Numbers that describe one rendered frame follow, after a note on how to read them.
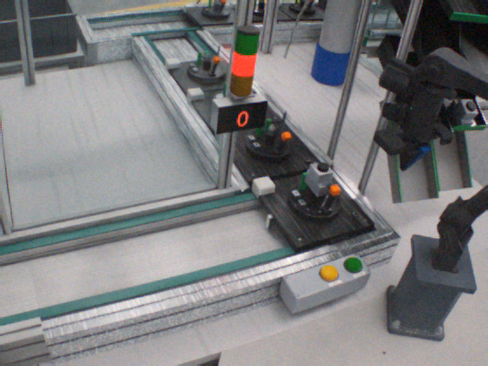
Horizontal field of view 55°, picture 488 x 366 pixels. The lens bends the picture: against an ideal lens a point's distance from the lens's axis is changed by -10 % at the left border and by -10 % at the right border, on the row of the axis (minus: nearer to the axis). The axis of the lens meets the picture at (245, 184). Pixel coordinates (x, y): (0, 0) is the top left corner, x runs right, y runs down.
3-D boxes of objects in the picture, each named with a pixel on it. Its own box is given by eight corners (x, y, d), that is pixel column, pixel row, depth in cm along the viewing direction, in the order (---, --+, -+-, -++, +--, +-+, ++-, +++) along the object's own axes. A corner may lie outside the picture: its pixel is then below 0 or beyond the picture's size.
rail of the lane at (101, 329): (389, 262, 133) (402, 234, 126) (53, 365, 97) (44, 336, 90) (378, 249, 136) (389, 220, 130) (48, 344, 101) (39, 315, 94)
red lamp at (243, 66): (258, 75, 109) (260, 56, 106) (237, 77, 107) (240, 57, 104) (247, 65, 113) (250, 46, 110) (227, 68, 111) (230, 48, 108)
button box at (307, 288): (365, 288, 120) (372, 271, 116) (291, 315, 111) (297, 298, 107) (349, 268, 124) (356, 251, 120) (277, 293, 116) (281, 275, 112)
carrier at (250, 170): (322, 171, 146) (331, 135, 138) (248, 186, 137) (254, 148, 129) (282, 126, 162) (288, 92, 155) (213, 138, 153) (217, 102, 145)
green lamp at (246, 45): (260, 55, 106) (264, 35, 103) (240, 57, 104) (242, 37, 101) (250, 46, 110) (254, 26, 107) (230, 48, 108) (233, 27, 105)
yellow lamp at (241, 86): (254, 95, 113) (258, 76, 109) (234, 98, 111) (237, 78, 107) (245, 84, 116) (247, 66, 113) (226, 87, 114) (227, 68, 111)
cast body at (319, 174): (331, 193, 126) (337, 172, 122) (316, 197, 125) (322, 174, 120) (314, 173, 132) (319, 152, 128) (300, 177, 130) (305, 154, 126)
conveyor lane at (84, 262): (363, 252, 135) (373, 226, 129) (47, 342, 101) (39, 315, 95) (311, 188, 154) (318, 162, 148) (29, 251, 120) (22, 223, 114)
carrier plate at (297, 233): (373, 229, 129) (375, 223, 128) (294, 253, 119) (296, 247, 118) (325, 173, 145) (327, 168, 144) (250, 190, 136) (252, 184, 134)
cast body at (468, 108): (468, 128, 129) (482, 115, 123) (456, 129, 128) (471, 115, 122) (457, 103, 132) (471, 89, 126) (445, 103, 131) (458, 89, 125)
